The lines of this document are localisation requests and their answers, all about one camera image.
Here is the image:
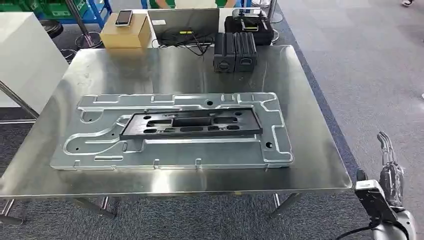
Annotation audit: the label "black license plate frame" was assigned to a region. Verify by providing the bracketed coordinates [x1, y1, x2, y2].
[119, 107, 264, 141]

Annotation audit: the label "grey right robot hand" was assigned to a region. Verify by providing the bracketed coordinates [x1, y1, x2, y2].
[376, 131, 406, 210]

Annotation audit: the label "green plastic crate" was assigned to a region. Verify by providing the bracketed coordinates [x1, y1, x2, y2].
[0, 0, 91, 20]

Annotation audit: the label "black round stool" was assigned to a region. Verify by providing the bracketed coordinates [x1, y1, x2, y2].
[39, 19, 65, 39]

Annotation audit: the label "grey laptop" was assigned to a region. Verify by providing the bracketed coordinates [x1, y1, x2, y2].
[147, 7, 221, 47]

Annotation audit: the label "black ribbed hard case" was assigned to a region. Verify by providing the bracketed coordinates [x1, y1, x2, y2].
[233, 31, 259, 73]
[212, 32, 237, 74]

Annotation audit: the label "black carrying bag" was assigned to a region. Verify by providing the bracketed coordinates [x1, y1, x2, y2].
[223, 14, 275, 47]

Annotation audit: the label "blue metal frame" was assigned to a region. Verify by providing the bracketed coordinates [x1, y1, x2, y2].
[87, 0, 113, 26]

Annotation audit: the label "stamped sheet metal panel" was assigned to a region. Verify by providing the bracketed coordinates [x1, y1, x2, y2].
[49, 92, 295, 172]

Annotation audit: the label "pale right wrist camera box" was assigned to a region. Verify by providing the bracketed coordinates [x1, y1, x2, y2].
[353, 179, 399, 227]

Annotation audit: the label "black and silver device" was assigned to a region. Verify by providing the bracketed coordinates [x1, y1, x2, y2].
[231, 8, 270, 33]

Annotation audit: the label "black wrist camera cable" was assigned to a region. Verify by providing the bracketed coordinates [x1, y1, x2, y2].
[334, 224, 376, 240]

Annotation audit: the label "stainless steel table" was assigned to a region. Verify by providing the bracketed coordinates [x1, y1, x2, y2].
[0, 44, 354, 227]

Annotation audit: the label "steel stanchion post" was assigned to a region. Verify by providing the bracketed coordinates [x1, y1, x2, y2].
[64, 0, 103, 50]
[251, 0, 285, 45]

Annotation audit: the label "smartphone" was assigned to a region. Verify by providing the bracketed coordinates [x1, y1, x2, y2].
[114, 9, 134, 28]

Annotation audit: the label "white cabinet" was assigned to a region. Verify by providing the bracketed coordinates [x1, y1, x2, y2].
[0, 12, 70, 116]

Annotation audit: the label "brown cardboard box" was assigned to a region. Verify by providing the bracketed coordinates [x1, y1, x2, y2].
[99, 12, 153, 50]

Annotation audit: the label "black laptop cables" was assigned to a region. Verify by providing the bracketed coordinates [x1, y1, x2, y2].
[158, 30, 217, 57]

